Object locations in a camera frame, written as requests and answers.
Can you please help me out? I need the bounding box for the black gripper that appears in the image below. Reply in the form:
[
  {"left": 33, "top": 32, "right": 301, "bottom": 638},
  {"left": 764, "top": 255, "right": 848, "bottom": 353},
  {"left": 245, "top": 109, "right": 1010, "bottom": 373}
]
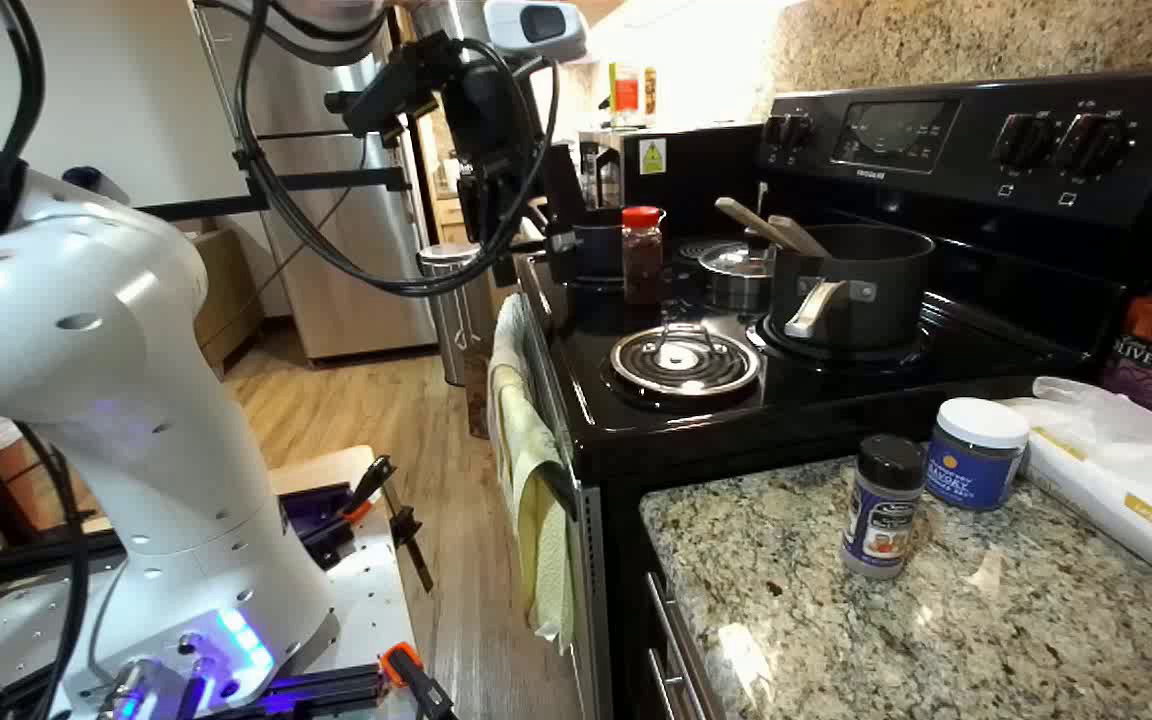
[{"left": 447, "top": 59, "right": 538, "bottom": 242}]

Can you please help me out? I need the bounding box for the big glass lid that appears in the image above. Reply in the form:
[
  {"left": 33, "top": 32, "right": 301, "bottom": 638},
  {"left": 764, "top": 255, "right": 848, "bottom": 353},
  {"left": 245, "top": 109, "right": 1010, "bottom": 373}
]
[{"left": 700, "top": 242, "right": 773, "bottom": 279}]

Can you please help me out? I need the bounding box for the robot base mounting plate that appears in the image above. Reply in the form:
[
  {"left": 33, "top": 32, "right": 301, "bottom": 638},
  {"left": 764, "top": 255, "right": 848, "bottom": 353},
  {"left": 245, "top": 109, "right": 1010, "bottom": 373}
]
[{"left": 55, "top": 484, "right": 422, "bottom": 720}]

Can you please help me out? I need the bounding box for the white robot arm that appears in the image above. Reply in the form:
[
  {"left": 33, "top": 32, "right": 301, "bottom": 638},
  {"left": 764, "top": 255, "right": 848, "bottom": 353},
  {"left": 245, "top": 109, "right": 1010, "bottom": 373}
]
[{"left": 0, "top": 146, "right": 339, "bottom": 720}]

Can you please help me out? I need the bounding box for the big black pot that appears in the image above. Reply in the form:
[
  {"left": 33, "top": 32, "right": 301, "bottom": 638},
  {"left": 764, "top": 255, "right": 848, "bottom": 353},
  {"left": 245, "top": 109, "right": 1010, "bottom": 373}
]
[{"left": 548, "top": 219, "right": 625, "bottom": 333}]

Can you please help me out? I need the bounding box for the small glass lid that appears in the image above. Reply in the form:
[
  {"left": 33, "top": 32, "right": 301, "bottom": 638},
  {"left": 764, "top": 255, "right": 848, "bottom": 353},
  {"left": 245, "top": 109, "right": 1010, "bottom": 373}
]
[{"left": 610, "top": 320, "right": 762, "bottom": 401}]

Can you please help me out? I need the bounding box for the red cap spice jar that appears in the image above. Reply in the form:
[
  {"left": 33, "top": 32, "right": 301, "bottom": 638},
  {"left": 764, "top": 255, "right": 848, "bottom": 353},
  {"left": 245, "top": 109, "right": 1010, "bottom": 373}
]
[{"left": 621, "top": 206, "right": 666, "bottom": 324}]

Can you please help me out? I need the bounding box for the steel trash can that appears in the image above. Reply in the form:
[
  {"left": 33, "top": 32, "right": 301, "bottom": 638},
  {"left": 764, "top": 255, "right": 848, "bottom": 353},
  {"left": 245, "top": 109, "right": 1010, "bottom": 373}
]
[{"left": 422, "top": 243, "right": 490, "bottom": 389}]

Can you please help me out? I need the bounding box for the stainless steel refrigerator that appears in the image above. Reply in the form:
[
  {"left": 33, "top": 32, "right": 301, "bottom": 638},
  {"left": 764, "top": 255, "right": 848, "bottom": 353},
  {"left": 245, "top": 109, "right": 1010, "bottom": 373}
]
[{"left": 189, "top": 0, "right": 438, "bottom": 359}]

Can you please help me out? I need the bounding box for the wooden spoon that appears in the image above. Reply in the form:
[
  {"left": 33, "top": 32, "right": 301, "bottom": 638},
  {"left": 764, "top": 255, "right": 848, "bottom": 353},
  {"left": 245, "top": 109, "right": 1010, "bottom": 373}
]
[{"left": 714, "top": 198, "right": 830, "bottom": 262}]

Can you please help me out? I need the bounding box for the yellow dish towel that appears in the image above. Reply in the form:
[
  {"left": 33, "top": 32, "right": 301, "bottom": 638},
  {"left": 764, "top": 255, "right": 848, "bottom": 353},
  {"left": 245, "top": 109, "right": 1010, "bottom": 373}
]
[{"left": 490, "top": 297, "right": 577, "bottom": 652}]

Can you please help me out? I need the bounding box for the small black saucepan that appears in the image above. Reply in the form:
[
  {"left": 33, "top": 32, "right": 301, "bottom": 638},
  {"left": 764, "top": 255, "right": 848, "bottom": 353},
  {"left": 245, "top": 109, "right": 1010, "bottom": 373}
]
[{"left": 764, "top": 225, "right": 936, "bottom": 353}]

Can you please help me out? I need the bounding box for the black electric stove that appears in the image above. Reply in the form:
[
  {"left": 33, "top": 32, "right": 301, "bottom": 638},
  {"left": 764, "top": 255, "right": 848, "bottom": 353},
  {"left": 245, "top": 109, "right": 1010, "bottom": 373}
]
[{"left": 519, "top": 73, "right": 1152, "bottom": 720}]

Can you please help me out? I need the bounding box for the black cap spice shaker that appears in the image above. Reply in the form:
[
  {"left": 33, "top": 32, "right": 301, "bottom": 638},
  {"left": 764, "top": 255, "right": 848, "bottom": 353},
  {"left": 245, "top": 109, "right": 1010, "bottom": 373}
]
[{"left": 843, "top": 436, "right": 927, "bottom": 576}]

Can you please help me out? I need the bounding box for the black orange clamp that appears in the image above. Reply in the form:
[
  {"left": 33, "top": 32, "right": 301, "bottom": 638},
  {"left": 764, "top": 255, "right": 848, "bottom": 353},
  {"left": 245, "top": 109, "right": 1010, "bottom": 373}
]
[{"left": 258, "top": 645, "right": 461, "bottom": 720}]

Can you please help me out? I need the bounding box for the white plastic bag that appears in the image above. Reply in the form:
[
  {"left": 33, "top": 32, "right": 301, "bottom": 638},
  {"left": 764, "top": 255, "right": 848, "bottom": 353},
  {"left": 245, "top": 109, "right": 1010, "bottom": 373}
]
[{"left": 1017, "top": 377, "right": 1152, "bottom": 566}]

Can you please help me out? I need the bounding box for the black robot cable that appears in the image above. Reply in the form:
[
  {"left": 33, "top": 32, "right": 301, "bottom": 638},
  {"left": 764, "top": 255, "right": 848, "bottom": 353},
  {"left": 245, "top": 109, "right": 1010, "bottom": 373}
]
[{"left": 228, "top": 0, "right": 559, "bottom": 304}]

